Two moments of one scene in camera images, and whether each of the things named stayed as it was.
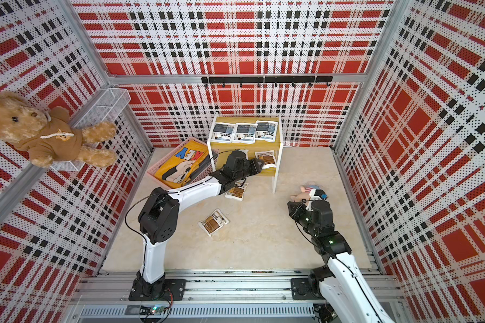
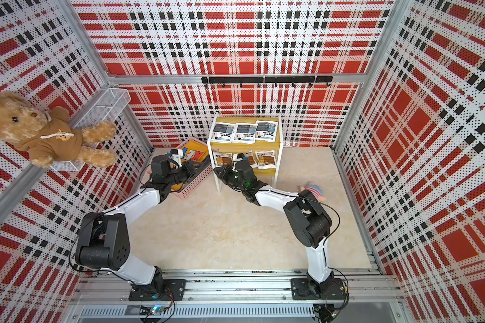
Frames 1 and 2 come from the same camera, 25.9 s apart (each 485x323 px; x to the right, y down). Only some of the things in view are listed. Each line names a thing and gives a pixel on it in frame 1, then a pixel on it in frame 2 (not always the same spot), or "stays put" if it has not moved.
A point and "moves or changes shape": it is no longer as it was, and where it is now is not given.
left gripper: x=254 y=167 to x=190 y=169
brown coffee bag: x=213 y=222 to x=223 y=159
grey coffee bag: x=265 y=130 stays put
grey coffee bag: x=222 y=132 stays put
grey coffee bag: x=244 y=133 stays put
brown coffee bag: x=237 y=192 moves or changes shape
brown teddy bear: x=48 y=135 stays put
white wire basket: x=105 y=108 stays put
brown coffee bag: x=269 y=157 stays put
